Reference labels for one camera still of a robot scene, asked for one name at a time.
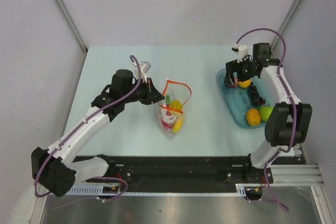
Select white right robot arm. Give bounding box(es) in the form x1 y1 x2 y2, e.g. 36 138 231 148
225 43 312 183

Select green apple toy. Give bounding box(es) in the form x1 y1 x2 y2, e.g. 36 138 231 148
259 106 273 122

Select aluminium frame extrusion right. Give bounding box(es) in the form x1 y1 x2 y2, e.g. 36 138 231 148
271 165 324 186

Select dark grape bunch toy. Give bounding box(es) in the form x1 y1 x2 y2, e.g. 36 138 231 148
247 82 266 107

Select yellow banana toy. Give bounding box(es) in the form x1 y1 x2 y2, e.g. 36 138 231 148
172 118 184 134

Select red dragon fruit toy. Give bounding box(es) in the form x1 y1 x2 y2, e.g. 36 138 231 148
160 95 176 131

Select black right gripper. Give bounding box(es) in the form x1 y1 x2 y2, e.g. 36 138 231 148
224 56 257 86

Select teal plastic fruit tray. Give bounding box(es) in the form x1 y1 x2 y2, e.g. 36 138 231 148
216 68 275 129

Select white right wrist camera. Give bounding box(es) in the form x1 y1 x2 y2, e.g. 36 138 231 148
232 44 249 63

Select orange fruit toy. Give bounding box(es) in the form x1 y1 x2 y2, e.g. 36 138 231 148
245 108 261 126

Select yellow lemon toy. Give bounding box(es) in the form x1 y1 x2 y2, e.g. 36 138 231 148
238 79 251 89

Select white slotted cable duct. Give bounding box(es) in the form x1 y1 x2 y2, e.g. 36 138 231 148
66 185 246 197

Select purple onion toy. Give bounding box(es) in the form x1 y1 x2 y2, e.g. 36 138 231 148
226 83 238 88

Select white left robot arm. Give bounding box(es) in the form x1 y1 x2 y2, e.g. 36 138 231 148
31 57 236 200

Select black table edge rail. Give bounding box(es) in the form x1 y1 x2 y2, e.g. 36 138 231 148
88 156 274 194

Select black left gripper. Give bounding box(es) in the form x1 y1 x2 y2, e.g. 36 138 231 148
122 78 164 105

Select clear zip bag orange zipper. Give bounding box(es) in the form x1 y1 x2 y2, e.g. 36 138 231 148
156 79 192 141

